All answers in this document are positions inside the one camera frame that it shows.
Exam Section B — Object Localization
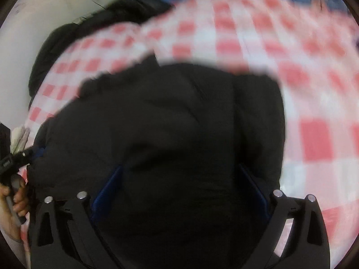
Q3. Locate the black puffer jacket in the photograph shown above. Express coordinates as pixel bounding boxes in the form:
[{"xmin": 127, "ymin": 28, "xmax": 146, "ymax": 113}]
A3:
[{"xmin": 27, "ymin": 56, "xmax": 285, "ymax": 268}]

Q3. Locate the person's left hand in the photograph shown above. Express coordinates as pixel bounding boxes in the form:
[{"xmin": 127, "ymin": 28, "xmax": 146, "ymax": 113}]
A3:
[{"xmin": 1, "ymin": 178, "xmax": 29, "ymax": 241}]

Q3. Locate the cream quilted jacket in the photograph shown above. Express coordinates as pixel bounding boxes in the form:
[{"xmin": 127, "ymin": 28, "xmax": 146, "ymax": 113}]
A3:
[{"xmin": 10, "ymin": 126, "xmax": 30, "ymax": 154}]

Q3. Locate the red white checkered bed cover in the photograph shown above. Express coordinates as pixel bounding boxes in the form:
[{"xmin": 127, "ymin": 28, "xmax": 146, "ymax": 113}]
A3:
[{"xmin": 25, "ymin": 0, "xmax": 358, "ymax": 266}]

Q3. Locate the black coat by wall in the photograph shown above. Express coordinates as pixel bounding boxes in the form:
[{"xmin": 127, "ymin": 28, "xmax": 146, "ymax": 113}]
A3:
[{"xmin": 28, "ymin": 0, "xmax": 174, "ymax": 103}]

